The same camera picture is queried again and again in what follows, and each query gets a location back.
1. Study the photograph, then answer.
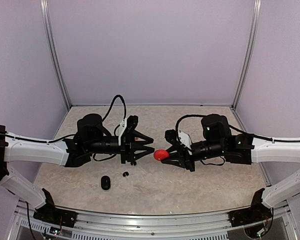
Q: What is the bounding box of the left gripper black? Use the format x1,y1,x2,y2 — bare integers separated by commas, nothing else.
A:
86,130,155,164

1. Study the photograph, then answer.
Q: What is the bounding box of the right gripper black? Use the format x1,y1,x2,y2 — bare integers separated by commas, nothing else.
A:
161,140,226,173

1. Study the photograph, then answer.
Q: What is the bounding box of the red earbud charging case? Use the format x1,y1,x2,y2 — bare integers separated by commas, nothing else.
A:
153,149,170,162

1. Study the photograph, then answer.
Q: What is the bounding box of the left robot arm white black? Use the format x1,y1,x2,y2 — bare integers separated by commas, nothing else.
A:
0,113,155,223

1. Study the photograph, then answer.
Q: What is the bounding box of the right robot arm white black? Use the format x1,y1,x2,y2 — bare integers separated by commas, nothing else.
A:
154,114,300,222

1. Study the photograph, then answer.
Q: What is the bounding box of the black earbud charging case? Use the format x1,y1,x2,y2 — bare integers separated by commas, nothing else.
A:
100,175,111,191

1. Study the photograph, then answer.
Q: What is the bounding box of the black earbud lower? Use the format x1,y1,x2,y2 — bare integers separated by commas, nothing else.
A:
122,171,129,177

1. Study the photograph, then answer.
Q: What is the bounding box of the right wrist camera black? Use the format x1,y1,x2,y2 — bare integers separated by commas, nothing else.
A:
164,129,178,145

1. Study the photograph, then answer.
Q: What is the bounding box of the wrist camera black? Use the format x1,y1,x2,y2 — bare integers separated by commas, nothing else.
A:
125,115,139,135
164,129,178,145

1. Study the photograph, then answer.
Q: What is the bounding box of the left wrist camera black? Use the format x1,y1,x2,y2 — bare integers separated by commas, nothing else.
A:
125,115,139,135

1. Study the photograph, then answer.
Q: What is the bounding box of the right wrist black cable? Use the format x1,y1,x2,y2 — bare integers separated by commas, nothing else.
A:
174,113,208,133

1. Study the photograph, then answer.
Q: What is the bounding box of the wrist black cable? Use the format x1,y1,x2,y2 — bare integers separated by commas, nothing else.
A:
174,113,208,133
103,94,129,126

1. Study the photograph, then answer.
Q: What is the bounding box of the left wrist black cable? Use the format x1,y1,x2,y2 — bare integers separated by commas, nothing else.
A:
103,94,129,126

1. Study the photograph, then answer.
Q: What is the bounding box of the aluminium front rail frame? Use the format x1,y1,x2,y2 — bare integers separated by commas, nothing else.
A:
7,197,297,240

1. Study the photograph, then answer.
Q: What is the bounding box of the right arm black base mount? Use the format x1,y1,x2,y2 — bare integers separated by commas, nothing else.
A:
228,188,273,227

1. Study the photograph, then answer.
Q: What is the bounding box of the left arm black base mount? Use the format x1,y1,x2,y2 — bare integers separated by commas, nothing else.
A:
33,188,78,228

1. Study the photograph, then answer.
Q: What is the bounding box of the right aluminium corner post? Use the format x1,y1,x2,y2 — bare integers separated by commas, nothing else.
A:
231,0,262,112

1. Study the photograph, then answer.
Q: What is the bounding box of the aluminium corner post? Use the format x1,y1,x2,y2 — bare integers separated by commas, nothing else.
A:
39,0,72,111
231,0,262,112

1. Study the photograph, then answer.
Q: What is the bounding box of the left aluminium corner post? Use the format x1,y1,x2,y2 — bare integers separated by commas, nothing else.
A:
39,0,72,111

